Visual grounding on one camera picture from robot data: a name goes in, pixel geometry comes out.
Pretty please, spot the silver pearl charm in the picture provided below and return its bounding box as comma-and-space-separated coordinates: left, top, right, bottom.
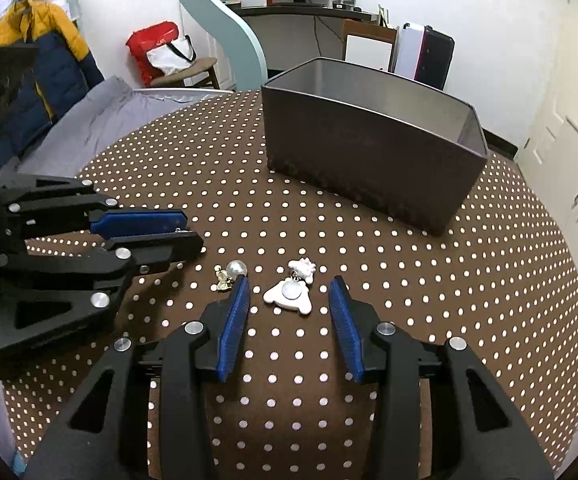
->
215, 259, 249, 292

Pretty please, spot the white bear keychain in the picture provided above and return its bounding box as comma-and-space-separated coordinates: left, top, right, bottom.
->
263, 257, 316, 316

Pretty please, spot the grey bed blanket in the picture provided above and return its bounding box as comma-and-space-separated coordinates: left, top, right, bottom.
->
0, 77, 220, 465

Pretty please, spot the wooden stool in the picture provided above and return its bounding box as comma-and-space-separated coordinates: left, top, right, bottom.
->
150, 58, 220, 90

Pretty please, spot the yellow navy puffer jacket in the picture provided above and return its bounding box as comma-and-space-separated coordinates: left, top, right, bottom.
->
0, 0, 104, 168

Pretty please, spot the brown polka dot tablecloth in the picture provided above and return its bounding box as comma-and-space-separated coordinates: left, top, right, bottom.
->
6, 92, 578, 479

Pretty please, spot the dark grey storage box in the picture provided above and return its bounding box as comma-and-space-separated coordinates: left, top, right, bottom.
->
262, 58, 488, 235

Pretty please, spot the white tote bag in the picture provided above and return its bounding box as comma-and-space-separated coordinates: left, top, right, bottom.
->
147, 35, 198, 76

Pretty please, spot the red shopping bag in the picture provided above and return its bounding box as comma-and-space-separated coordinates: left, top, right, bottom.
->
126, 21, 179, 87

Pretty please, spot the white brown small cabinet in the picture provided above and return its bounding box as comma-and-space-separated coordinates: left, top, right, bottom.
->
343, 20, 398, 73

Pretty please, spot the white black suitcase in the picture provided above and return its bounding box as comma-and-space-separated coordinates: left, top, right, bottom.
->
394, 23, 455, 91

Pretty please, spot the teal curved bed frame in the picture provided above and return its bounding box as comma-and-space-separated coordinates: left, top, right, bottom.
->
179, 0, 267, 91

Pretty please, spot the dark wall desk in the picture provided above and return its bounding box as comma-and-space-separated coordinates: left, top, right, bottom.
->
228, 3, 378, 77

